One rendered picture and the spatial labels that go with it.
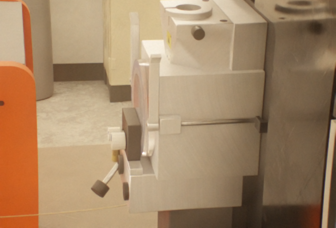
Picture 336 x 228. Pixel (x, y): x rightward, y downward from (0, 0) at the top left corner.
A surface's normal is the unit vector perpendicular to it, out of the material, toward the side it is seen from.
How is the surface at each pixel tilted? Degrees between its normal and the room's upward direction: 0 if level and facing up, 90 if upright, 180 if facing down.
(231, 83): 90
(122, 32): 90
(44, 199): 0
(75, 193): 0
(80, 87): 0
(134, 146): 90
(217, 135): 90
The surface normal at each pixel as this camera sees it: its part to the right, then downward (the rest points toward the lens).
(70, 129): 0.03, -0.93
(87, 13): 0.17, 0.37
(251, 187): -0.99, 0.04
